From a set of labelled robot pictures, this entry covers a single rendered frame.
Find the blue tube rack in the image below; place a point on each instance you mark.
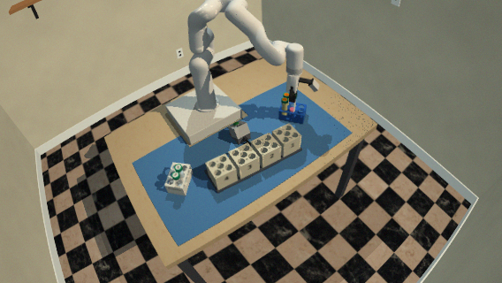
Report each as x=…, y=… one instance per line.
x=288, y=117

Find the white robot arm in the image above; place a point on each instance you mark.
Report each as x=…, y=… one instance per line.
x=199, y=41

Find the blue flat mat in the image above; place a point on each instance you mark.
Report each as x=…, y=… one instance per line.
x=186, y=216

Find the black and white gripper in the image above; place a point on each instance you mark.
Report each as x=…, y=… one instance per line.
x=292, y=85

